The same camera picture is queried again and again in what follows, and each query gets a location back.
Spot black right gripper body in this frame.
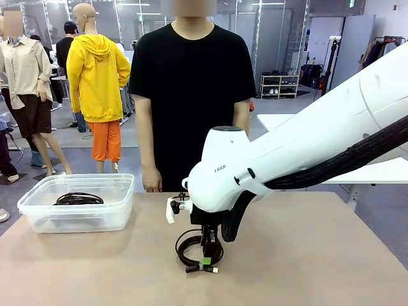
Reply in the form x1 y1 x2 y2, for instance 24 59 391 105
190 205 221 246

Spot large black usb cable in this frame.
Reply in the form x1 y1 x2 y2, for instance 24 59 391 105
174 229 224 275

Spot black power cable with plug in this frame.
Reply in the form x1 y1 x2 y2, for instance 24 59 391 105
52 192 105 207

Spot person's right forearm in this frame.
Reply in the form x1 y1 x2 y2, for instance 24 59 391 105
136 124 159 170

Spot person's left forearm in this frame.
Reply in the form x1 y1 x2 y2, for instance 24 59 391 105
233 105 251 135

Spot person's right hand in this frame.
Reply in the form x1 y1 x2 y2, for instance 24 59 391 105
142 166 164 193

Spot white table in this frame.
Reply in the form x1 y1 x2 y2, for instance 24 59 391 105
256 113 408 212

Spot clear plastic storage container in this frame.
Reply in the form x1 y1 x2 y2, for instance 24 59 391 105
17 173 135 233

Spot person in black t-shirt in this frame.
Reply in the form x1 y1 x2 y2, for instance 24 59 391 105
127 0 258 193

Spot white shoe rack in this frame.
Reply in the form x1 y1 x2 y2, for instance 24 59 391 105
260 70 300 99

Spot black bags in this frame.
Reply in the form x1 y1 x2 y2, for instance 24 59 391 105
300 63 323 89

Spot mannequin in yellow hoodie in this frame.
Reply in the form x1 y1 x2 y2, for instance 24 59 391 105
66 3 133 175

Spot black tripod stand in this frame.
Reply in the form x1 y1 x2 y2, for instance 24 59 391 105
320 35 342 96

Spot person in dark trousers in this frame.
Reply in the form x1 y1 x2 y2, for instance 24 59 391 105
0 127 20 184

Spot grey partition panel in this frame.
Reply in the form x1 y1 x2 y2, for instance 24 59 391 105
328 14 376 87

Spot mannequin in beige shirt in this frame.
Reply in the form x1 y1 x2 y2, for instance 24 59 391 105
0 11 73 175

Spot background person in black shirt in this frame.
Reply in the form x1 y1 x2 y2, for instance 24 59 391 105
55 21 92 133

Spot black clothes rack with garments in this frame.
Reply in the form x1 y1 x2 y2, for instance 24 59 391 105
358 35 407 71

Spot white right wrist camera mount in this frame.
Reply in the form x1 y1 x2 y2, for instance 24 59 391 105
165 191 194 224

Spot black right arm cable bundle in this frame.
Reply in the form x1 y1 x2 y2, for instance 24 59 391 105
221 114 408 244

